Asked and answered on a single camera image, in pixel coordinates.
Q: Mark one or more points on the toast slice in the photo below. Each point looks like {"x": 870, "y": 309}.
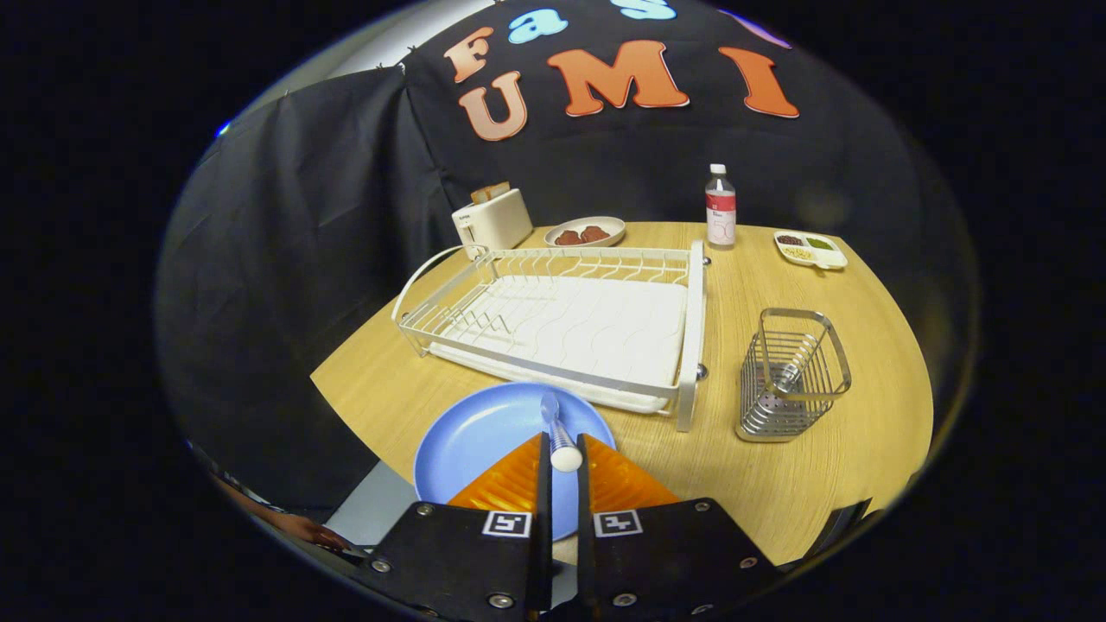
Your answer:
{"x": 499, "y": 189}
{"x": 481, "y": 193}

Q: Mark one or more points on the beige plate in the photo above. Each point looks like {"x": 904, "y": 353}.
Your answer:
{"x": 609, "y": 227}

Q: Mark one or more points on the white divided dish with beans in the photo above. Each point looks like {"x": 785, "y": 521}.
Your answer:
{"x": 808, "y": 249}

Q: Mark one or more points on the black backdrop cloth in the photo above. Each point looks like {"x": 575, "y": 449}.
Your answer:
{"x": 302, "y": 259}

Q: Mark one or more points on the brown meat patty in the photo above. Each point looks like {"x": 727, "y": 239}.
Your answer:
{"x": 595, "y": 233}
{"x": 568, "y": 238}

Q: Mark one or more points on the blue plate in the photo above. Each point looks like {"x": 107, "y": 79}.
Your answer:
{"x": 484, "y": 432}

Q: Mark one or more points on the white drain tray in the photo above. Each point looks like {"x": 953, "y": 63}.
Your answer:
{"x": 596, "y": 328}

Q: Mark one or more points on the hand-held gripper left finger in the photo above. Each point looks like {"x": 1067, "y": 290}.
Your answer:
{"x": 467, "y": 561}

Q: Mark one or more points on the white toaster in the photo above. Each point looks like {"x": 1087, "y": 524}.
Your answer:
{"x": 497, "y": 225}

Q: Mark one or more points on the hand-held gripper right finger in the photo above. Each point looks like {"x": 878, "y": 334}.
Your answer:
{"x": 665, "y": 561}

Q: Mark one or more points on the clear bottle with red label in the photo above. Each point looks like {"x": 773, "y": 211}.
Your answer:
{"x": 721, "y": 216}

